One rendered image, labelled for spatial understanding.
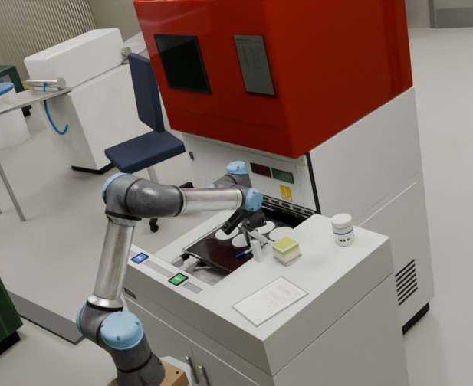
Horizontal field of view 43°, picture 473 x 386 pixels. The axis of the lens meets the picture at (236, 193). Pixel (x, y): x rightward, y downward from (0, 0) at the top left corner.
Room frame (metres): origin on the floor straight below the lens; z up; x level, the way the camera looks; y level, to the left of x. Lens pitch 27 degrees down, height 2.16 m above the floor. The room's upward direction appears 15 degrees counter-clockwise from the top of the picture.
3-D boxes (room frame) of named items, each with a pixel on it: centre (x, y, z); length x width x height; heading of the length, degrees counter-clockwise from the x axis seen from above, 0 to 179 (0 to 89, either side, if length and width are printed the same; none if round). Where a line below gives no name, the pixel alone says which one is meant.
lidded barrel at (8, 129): (7.24, 2.50, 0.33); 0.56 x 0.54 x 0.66; 42
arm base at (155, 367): (1.47, 0.43, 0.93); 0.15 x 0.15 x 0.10
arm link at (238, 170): (2.00, -0.02, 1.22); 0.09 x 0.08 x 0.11; 129
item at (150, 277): (1.94, 0.35, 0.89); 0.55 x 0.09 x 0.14; 35
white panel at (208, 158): (2.38, -0.06, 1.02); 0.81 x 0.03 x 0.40; 35
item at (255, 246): (1.83, -0.03, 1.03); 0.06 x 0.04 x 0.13; 125
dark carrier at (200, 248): (2.09, 0.02, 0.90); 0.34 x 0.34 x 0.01; 35
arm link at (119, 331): (1.48, 0.44, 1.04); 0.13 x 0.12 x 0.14; 39
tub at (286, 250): (1.78, -0.12, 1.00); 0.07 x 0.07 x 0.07; 26
